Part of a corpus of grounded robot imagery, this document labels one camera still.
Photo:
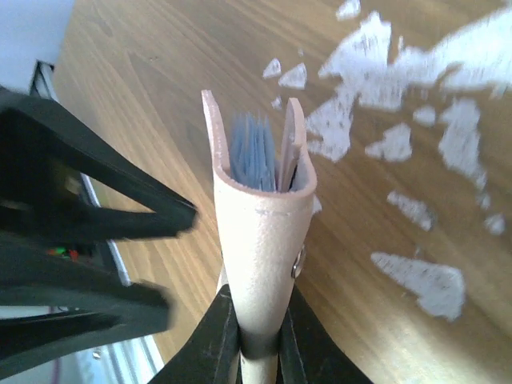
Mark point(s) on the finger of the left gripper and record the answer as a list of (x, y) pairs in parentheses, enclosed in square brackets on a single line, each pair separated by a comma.
[(46, 153), (30, 277)]

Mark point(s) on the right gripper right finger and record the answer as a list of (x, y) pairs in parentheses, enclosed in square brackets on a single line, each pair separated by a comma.
[(307, 354)]

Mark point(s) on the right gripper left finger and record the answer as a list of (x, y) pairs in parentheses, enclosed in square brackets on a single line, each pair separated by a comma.
[(211, 354)]

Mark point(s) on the aluminium front rail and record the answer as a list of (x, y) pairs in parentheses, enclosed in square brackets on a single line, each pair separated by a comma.
[(124, 352)]

